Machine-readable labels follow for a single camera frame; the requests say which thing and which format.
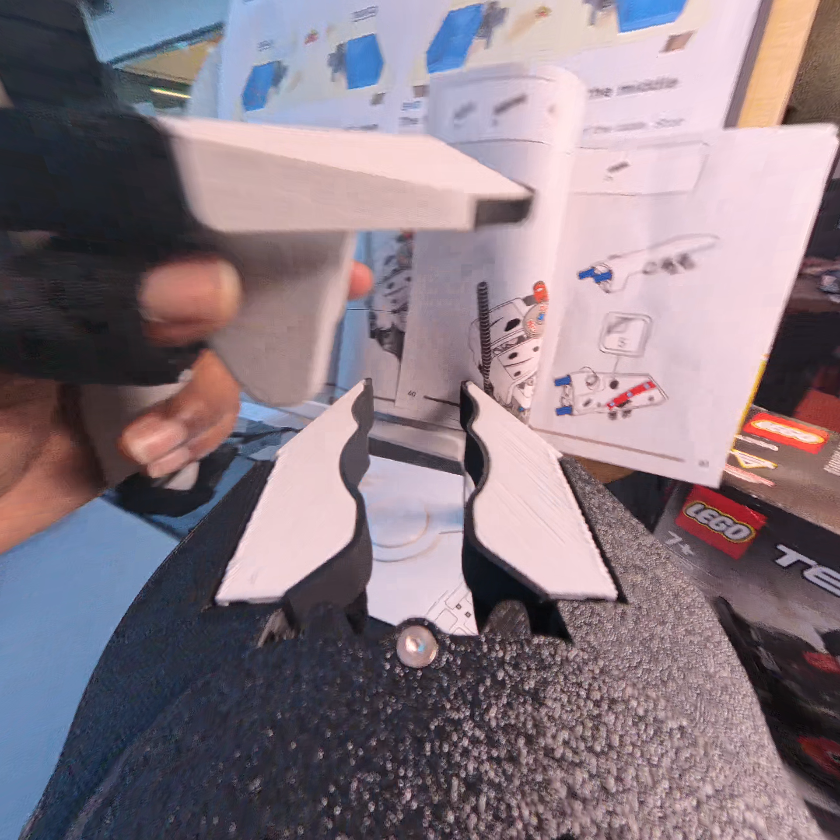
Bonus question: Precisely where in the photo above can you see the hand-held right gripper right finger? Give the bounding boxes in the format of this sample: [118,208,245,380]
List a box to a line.
[460,381,620,628]

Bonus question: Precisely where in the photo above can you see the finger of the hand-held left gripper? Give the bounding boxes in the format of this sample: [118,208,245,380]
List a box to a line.
[155,116,535,237]

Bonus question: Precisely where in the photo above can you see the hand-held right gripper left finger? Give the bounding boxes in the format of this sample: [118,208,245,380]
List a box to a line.
[214,378,375,631]

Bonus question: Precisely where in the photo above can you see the instruction booklet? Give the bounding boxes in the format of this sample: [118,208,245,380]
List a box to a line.
[368,66,840,489]

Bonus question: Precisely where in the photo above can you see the grey desk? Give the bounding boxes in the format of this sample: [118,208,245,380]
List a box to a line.
[0,493,211,840]

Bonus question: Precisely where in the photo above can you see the person's left hand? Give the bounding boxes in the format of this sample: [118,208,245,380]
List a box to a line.
[0,256,378,552]

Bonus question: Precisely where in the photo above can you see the printed instruction sheet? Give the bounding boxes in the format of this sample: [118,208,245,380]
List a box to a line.
[217,0,769,139]

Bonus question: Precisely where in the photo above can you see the white book stand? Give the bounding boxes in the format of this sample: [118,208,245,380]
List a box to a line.
[243,394,480,628]

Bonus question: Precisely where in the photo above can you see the white sticker sheet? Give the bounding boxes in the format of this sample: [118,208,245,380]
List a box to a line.
[427,584,476,631]

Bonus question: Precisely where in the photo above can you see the toy truck set box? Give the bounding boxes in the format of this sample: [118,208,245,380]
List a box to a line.
[653,407,840,802]

